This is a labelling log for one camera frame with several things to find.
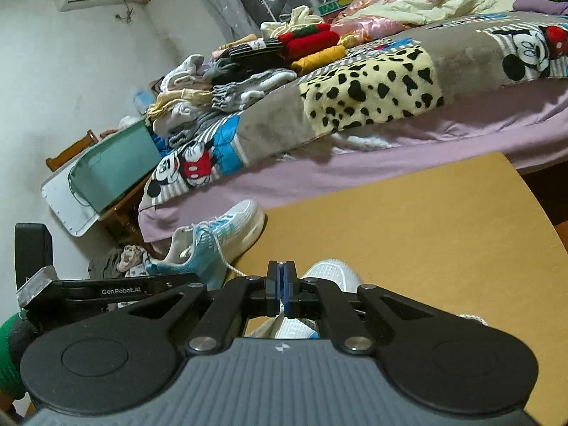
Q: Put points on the teal plastic tub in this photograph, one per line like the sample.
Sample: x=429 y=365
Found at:
x=120 y=164

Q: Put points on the blue plastic bag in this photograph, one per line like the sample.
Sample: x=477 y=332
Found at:
x=159 y=142

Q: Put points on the dark wooden bed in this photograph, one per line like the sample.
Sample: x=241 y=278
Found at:
x=550 y=186

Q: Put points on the cartoon mouse printed blanket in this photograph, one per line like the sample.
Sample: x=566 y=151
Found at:
x=284 y=115

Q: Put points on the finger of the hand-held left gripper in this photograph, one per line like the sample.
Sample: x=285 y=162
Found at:
x=173 y=282

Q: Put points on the white and blue sneaker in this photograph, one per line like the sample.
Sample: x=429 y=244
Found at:
x=330 y=273
x=222 y=235

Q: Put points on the cream blanket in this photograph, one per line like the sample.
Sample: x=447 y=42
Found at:
x=443 y=6

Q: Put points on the purple bed sheet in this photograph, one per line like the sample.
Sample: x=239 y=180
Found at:
x=355 y=164

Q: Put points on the heap of crumpled laundry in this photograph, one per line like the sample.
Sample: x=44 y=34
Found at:
x=128 y=257

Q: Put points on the sheer curtain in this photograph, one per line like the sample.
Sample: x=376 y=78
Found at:
x=213 y=0

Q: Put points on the colourful picture chart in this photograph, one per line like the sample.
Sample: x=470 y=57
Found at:
x=333 y=6

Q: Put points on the pile of folded clothes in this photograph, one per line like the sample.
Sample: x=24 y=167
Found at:
x=248 y=80

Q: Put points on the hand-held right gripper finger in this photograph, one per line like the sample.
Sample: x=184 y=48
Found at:
x=289 y=285
x=278 y=285

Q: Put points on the wooden chair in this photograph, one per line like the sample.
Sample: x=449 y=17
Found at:
x=73 y=146

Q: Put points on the purple folded blanket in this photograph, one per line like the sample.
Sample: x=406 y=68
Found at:
x=532 y=4

